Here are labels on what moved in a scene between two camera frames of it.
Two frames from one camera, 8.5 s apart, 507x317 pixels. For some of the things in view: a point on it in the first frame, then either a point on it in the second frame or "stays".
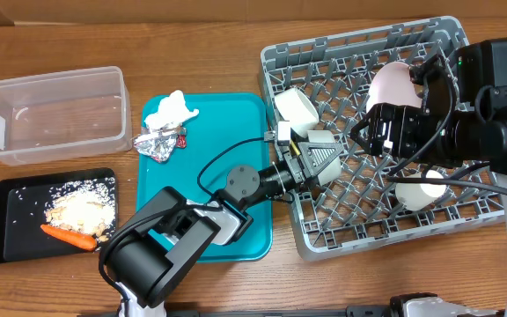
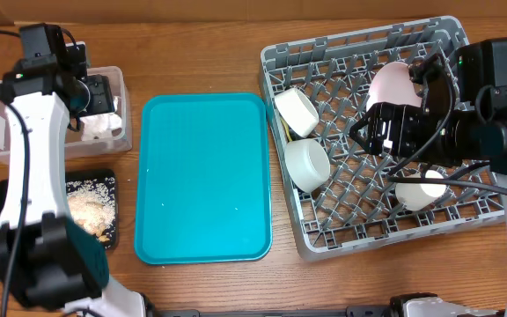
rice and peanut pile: (85, 206) stays
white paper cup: (416, 196) stays
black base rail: (349, 312) stays
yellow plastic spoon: (295, 148) → (286, 127)
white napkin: (172, 108) → (99, 126)
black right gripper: (400, 117) stays
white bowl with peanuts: (294, 106) stays
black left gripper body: (292, 173) → (100, 95)
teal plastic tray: (227, 144) stays
